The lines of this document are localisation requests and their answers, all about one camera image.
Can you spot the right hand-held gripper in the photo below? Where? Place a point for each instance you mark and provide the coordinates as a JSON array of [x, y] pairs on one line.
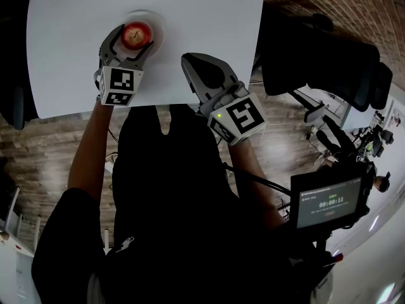
[[243, 116]]

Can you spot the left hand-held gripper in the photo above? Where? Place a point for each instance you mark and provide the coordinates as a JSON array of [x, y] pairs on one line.
[[120, 84]]

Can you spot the red apple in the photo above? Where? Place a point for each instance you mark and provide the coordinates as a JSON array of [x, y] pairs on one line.
[[136, 35]]

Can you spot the white plate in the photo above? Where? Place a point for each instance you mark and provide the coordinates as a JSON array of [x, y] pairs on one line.
[[156, 24]]

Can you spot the person's right forearm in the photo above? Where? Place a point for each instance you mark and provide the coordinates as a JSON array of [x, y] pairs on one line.
[[246, 163]]

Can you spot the person's left forearm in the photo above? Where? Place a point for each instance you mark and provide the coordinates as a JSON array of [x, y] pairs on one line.
[[91, 144]]

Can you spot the white square table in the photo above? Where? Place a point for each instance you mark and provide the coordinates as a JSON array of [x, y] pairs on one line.
[[205, 17]]

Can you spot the black office chair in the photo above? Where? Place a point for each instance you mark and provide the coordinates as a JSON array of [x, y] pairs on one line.
[[316, 59], [17, 106]]

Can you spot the person's black clothing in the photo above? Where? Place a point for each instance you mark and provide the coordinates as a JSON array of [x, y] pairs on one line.
[[174, 217]]

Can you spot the desk with blue-grey panel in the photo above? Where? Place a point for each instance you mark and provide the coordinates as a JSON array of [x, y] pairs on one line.
[[354, 116]]

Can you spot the black monitor screen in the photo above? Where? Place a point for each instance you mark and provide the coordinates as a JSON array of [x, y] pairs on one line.
[[329, 201]]

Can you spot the white metal rack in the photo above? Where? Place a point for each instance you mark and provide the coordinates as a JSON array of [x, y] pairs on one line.
[[12, 207]]

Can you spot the red knob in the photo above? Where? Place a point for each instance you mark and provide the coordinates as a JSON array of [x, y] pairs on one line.
[[338, 257]]

